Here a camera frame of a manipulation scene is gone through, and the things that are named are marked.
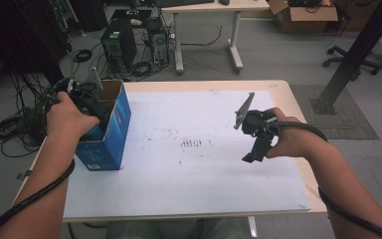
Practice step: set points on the white-legged background desk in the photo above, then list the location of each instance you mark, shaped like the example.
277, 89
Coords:
212, 6

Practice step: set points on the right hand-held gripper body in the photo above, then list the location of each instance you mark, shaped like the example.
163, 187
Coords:
258, 124

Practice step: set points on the person's right hand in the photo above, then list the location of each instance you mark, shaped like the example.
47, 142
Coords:
293, 139

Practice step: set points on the black computer mouse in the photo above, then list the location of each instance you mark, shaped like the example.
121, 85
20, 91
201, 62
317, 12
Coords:
224, 2

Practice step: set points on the black keyboard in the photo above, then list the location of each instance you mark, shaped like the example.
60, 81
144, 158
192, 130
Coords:
185, 2

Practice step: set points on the black metal stand post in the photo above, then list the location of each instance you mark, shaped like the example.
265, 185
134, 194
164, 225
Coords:
361, 49

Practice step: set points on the person's left hand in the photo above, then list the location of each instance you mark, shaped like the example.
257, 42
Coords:
68, 121

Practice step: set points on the white table mat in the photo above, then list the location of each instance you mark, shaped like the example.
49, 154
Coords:
179, 186

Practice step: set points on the large black computer tower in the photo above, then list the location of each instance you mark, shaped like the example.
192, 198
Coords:
119, 46

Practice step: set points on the black office chair base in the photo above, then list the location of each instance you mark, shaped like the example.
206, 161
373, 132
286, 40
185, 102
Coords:
344, 59

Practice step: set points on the open brown cardboard box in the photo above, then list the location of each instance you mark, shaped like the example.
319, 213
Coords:
303, 18

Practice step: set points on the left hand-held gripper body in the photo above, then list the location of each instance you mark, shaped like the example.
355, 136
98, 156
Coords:
91, 99

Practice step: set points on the blue cardboard box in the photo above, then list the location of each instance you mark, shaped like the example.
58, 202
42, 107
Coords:
116, 139

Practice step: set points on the small black computer tower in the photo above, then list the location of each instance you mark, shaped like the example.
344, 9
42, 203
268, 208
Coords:
159, 41

